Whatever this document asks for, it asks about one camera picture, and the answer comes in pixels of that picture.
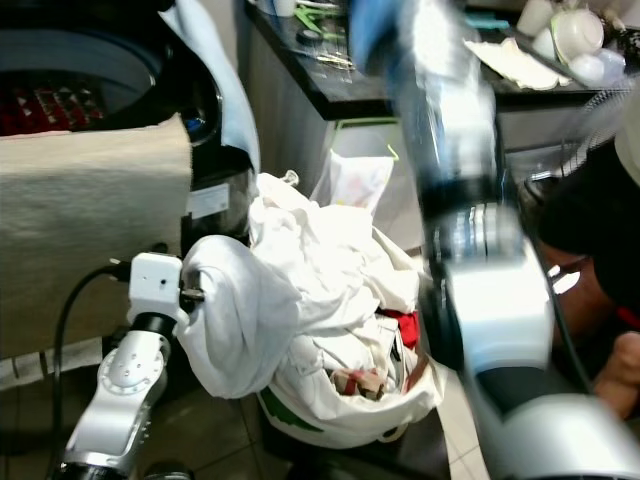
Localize white shirt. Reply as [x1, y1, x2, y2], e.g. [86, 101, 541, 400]
[178, 235, 301, 401]

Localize blue cloth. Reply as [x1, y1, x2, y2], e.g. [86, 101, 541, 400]
[348, 0, 411, 76]

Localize black top-load washing machine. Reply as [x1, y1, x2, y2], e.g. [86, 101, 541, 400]
[0, 0, 256, 401]

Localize beige cloth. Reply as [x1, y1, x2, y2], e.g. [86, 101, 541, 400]
[0, 115, 196, 361]

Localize white garment pile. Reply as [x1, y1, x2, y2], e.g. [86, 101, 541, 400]
[248, 172, 441, 381]

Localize patterned brown garment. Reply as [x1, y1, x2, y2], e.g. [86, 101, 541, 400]
[335, 365, 396, 401]

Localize red garment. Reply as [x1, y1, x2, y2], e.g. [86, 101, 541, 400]
[380, 308, 421, 351]

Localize light blue towel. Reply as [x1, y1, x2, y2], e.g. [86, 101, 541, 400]
[172, 0, 261, 173]

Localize black counter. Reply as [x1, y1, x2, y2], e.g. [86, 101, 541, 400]
[242, 0, 640, 123]

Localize metal scissors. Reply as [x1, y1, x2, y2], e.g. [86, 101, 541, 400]
[310, 50, 359, 71]

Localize green plastic clip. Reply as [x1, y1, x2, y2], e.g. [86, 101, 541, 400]
[298, 5, 346, 41]

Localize cream cloth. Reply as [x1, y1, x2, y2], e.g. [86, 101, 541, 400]
[463, 38, 566, 93]

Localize person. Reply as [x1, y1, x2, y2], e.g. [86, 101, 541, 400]
[538, 140, 640, 421]

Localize small white cup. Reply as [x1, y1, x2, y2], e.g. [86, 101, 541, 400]
[518, 0, 556, 39]

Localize large white cup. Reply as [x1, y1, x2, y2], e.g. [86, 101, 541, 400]
[550, 8, 606, 63]

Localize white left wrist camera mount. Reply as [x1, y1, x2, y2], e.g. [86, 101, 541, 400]
[128, 252, 186, 323]

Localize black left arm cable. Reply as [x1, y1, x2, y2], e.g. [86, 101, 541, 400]
[48, 260, 133, 480]

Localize wire fan grille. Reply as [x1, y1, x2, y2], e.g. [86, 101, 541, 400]
[570, 85, 640, 181]

